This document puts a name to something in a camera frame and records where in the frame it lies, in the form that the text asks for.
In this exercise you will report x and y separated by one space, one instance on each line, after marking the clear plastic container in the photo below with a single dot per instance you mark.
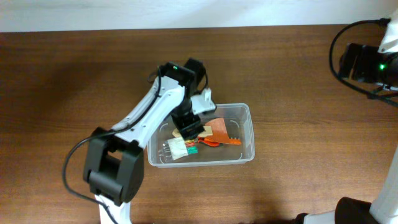
237 119

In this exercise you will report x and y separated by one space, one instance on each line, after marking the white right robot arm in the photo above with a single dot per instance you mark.
384 208

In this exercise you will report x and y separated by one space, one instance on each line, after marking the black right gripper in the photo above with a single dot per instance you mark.
364 55

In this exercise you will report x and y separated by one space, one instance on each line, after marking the orange scraper wooden handle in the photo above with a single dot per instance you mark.
215 130

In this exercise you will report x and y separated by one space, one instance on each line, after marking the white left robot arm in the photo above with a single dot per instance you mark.
114 164

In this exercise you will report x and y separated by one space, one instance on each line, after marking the clear screwdriver set case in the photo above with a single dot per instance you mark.
177 148

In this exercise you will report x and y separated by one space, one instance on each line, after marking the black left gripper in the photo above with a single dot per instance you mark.
185 124

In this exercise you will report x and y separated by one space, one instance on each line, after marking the orange handled pliers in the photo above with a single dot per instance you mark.
208 143

